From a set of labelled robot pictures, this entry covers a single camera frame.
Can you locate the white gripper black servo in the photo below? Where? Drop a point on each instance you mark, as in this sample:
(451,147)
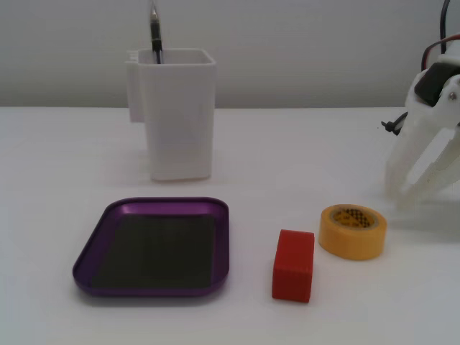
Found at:
(420,123)

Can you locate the purple metal tray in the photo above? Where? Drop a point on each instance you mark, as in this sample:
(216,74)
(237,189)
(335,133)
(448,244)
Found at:
(161,248)

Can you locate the yellow tape roll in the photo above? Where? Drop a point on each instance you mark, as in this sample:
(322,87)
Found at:
(345,246)

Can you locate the white plastic pen holder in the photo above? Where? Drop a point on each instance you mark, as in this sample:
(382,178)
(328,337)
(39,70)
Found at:
(179,125)

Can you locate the black pen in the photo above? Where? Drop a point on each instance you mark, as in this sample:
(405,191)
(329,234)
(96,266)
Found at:
(155,32)

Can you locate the red rectangular block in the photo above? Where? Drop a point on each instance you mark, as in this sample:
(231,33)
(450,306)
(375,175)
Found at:
(292,266)

